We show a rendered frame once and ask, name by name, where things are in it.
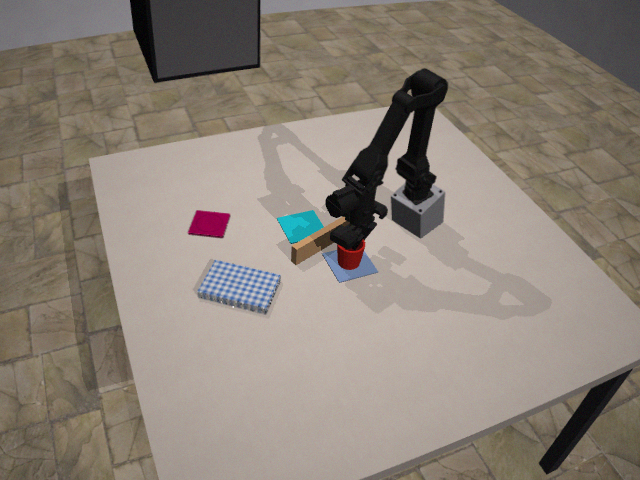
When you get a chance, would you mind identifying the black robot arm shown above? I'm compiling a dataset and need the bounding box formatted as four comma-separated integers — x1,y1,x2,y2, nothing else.
325,68,448,222

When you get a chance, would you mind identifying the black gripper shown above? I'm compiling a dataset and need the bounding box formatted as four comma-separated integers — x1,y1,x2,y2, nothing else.
330,201,388,250

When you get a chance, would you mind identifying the red cup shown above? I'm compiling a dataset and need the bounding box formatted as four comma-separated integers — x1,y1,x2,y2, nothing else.
337,239,365,270

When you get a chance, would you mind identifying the blue checkered towel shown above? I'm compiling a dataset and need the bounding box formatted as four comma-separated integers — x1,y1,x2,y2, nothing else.
198,260,281,314

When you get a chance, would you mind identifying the dark pink flat square pad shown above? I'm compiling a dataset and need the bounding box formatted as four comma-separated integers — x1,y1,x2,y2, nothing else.
188,210,230,238

